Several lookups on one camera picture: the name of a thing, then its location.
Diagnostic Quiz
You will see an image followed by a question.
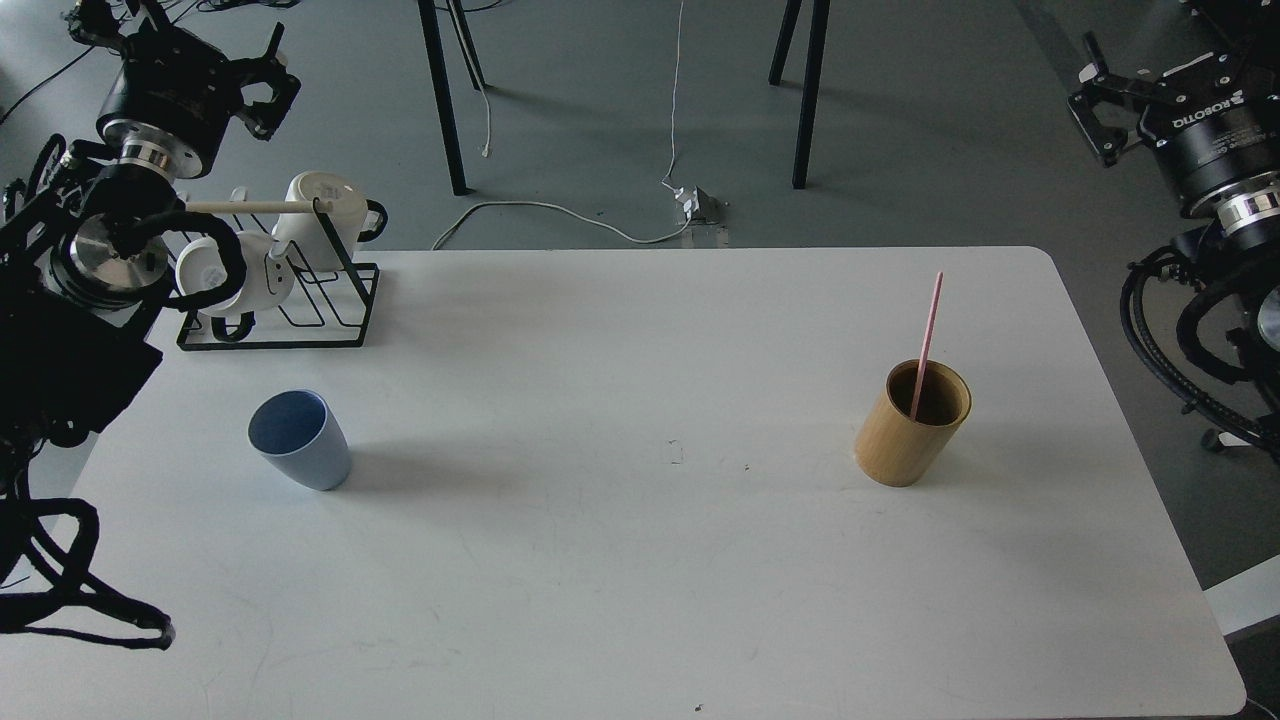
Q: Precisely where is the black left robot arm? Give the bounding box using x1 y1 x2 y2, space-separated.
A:
1 1 300 650

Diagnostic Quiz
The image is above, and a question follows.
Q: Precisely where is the black table leg right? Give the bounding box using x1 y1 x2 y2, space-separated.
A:
767 1 832 190

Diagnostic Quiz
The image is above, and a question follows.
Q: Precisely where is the black wire mug rack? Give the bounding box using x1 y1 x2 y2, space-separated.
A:
175 213 381 352

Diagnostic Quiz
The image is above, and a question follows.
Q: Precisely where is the grey power plug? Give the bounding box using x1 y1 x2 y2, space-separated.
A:
672 186 724 227

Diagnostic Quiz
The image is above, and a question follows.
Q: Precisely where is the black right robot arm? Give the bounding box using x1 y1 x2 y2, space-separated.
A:
1068 32 1279 457

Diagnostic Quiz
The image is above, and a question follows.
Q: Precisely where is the black table leg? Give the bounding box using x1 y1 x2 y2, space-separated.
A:
415 1 486 196
767 1 832 190

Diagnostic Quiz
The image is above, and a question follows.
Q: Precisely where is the bamboo wooden cup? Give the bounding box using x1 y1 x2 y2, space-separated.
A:
852 359 972 487

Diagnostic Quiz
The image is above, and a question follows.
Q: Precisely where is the white floor cable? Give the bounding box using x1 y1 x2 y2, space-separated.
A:
433 0 691 251

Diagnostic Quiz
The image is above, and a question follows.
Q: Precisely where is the blue plastic cup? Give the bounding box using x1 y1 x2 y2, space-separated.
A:
247 389 355 491

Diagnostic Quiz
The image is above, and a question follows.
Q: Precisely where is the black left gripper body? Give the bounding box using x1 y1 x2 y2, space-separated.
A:
96 20 248 181

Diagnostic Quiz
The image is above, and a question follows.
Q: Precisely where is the black table leg left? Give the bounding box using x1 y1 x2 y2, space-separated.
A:
415 1 486 196

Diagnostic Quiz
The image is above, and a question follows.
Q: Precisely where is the white mug lower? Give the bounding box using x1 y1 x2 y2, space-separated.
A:
175 231 296 318

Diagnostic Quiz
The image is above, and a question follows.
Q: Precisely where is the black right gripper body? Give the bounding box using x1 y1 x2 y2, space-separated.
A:
1140 55 1279 217

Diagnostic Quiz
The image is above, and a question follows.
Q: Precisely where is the white mug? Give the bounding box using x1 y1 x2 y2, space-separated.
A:
271 170 388 273
175 231 296 318

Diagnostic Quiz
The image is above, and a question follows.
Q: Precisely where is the wooden rack handle rod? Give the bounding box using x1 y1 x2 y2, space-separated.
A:
186 201 317 215

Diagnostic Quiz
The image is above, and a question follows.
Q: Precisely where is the white mug upper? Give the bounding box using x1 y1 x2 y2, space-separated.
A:
271 170 388 273

